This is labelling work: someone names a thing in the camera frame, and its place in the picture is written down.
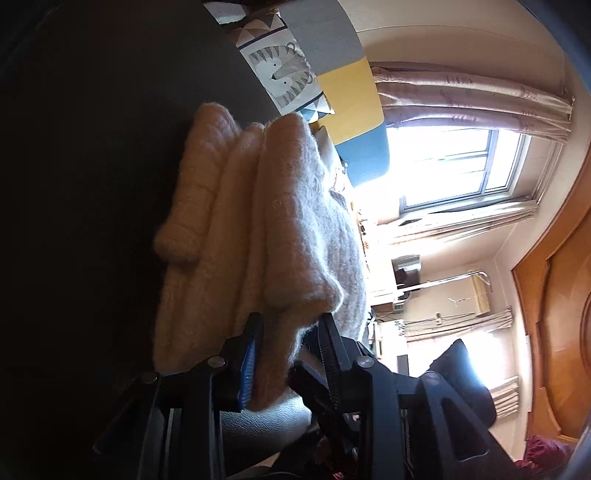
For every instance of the deer print cushion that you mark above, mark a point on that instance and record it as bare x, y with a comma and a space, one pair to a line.
325, 147

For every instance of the cream window curtain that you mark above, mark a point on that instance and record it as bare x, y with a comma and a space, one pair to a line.
461, 221

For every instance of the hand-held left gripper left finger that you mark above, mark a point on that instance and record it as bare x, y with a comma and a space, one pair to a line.
249, 369

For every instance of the grey yellow blue sofa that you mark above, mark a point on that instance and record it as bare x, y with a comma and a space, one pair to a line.
351, 110

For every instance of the large glass window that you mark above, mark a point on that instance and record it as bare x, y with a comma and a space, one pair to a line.
461, 170

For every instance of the red cloth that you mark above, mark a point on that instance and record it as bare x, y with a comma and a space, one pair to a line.
545, 454

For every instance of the dark puffer jacket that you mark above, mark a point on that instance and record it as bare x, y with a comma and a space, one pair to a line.
457, 369

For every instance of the metal clothes rail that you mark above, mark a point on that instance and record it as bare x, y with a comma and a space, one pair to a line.
438, 283

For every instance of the beige air conditioner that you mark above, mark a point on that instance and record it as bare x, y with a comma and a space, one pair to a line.
471, 295

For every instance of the dark flat monitor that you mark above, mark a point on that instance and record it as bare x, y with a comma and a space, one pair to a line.
406, 270

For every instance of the cream knit sweater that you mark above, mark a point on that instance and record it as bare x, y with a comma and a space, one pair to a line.
277, 230

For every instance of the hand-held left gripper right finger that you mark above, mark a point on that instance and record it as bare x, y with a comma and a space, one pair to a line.
328, 355

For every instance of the orange wooden door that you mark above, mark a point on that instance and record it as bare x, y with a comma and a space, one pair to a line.
554, 323

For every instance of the beige patterned curtain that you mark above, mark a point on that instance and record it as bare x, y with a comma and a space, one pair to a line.
461, 92

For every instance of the tiger print cushion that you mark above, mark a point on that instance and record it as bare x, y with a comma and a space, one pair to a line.
281, 69

